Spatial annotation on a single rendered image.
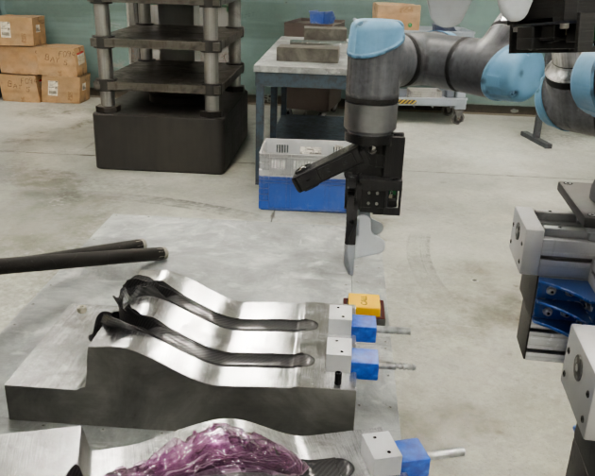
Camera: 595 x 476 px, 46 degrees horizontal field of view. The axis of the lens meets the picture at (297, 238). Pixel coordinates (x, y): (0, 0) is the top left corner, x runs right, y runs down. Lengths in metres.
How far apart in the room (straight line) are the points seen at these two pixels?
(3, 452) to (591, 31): 0.73
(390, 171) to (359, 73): 0.15
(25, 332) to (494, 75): 0.91
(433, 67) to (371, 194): 0.20
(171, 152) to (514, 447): 3.38
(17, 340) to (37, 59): 6.49
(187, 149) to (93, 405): 4.06
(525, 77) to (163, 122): 4.21
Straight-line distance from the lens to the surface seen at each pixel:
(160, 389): 1.03
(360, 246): 1.04
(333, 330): 1.12
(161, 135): 5.06
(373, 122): 0.99
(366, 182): 1.01
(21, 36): 7.75
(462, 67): 0.99
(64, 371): 1.11
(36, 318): 1.41
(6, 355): 1.30
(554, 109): 1.43
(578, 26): 0.47
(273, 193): 4.30
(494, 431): 2.52
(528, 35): 0.50
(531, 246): 1.36
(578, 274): 1.40
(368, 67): 0.98
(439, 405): 2.59
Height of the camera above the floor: 1.44
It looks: 22 degrees down
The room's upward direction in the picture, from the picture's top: 2 degrees clockwise
